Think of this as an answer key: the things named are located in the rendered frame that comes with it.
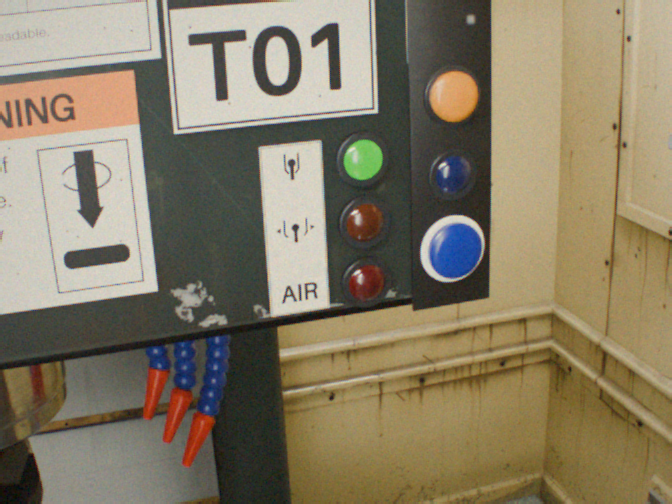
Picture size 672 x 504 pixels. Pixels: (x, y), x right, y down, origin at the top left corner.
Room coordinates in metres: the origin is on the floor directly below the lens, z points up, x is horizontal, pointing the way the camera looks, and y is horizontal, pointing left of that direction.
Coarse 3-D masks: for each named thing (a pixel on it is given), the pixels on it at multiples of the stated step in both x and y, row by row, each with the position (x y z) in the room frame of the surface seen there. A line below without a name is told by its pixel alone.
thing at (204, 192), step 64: (384, 0) 0.41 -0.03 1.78; (128, 64) 0.38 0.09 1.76; (384, 64) 0.41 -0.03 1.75; (256, 128) 0.39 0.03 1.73; (320, 128) 0.40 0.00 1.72; (384, 128) 0.41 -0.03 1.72; (192, 192) 0.38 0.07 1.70; (256, 192) 0.39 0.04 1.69; (384, 192) 0.41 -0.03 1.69; (192, 256) 0.38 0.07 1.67; (256, 256) 0.39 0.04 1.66; (384, 256) 0.41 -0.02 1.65; (0, 320) 0.36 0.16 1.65; (64, 320) 0.37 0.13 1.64; (128, 320) 0.37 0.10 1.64; (192, 320) 0.38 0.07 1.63; (256, 320) 0.39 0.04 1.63
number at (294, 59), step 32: (256, 32) 0.39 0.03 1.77; (288, 32) 0.40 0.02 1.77; (320, 32) 0.40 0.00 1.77; (352, 32) 0.41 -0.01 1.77; (256, 64) 0.39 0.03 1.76; (288, 64) 0.40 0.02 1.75; (320, 64) 0.40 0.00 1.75; (352, 64) 0.41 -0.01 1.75; (256, 96) 0.39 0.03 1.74; (288, 96) 0.40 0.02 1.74; (320, 96) 0.40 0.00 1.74; (352, 96) 0.41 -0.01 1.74
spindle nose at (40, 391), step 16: (32, 368) 0.50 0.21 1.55; (48, 368) 0.52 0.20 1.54; (64, 368) 0.55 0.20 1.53; (0, 384) 0.48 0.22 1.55; (16, 384) 0.49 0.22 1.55; (32, 384) 0.50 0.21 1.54; (48, 384) 0.52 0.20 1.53; (64, 384) 0.55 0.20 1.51; (0, 400) 0.48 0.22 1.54; (16, 400) 0.49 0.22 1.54; (32, 400) 0.50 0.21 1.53; (48, 400) 0.51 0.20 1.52; (64, 400) 0.54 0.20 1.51; (0, 416) 0.48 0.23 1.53; (16, 416) 0.48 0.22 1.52; (32, 416) 0.50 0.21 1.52; (48, 416) 0.51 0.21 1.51; (0, 432) 0.48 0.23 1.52; (16, 432) 0.48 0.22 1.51; (32, 432) 0.49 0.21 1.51; (0, 448) 0.47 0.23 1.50
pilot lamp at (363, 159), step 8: (352, 144) 0.40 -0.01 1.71; (360, 144) 0.40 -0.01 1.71; (368, 144) 0.40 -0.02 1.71; (352, 152) 0.40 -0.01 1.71; (360, 152) 0.40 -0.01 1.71; (368, 152) 0.40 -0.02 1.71; (376, 152) 0.40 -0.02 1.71; (352, 160) 0.40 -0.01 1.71; (360, 160) 0.40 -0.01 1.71; (368, 160) 0.40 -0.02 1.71; (376, 160) 0.40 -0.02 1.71; (352, 168) 0.40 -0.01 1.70; (360, 168) 0.40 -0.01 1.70; (368, 168) 0.40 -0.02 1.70; (376, 168) 0.40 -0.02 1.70; (352, 176) 0.40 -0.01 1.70; (360, 176) 0.40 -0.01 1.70; (368, 176) 0.40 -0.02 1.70
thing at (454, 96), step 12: (456, 72) 0.42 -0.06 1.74; (444, 84) 0.41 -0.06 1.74; (456, 84) 0.41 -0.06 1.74; (468, 84) 0.42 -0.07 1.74; (432, 96) 0.41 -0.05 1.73; (444, 96) 0.41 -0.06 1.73; (456, 96) 0.41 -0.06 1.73; (468, 96) 0.42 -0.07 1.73; (444, 108) 0.41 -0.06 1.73; (456, 108) 0.41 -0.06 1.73; (468, 108) 0.42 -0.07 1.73; (456, 120) 0.42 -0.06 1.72
